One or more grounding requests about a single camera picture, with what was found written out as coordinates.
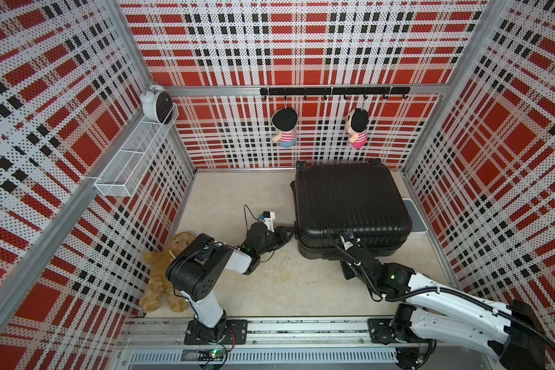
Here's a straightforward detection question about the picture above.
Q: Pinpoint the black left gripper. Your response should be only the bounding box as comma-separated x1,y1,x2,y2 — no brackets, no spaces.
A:
257,226,298,257

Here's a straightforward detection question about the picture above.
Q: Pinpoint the black hard-shell suitcase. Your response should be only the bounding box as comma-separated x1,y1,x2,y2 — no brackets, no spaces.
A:
291,158,413,261

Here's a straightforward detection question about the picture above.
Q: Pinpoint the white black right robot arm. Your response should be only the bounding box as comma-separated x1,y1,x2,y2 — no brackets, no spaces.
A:
332,234,555,369

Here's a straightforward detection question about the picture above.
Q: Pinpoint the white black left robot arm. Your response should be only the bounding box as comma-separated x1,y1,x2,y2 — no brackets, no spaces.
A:
165,221,296,346

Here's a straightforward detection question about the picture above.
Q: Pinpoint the white grey tissue box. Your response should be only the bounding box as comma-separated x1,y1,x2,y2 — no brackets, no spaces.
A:
402,198,429,240

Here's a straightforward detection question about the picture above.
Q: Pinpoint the blue-dressed hanging doll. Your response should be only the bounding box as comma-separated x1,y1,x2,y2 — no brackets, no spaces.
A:
271,107,298,147

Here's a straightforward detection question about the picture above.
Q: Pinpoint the pink-dressed hanging doll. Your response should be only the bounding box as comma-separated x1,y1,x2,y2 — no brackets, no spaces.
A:
345,108,368,149

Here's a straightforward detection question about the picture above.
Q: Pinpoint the brown teddy bear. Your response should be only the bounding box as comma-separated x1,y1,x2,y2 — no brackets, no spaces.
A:
140,232,195,313

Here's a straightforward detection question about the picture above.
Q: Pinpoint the white alarm clock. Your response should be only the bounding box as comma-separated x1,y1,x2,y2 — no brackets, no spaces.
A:
140,84,174,124

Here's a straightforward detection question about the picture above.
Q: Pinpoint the white wire wall shelf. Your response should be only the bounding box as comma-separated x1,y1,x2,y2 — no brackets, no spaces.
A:
95,103,178,197

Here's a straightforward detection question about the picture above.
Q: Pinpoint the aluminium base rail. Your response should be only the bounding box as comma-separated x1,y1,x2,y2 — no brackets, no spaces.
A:
115,316,505,370

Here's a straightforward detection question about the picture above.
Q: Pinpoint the black wall hook rail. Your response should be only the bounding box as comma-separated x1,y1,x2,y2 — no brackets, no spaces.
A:
260,86,411,98

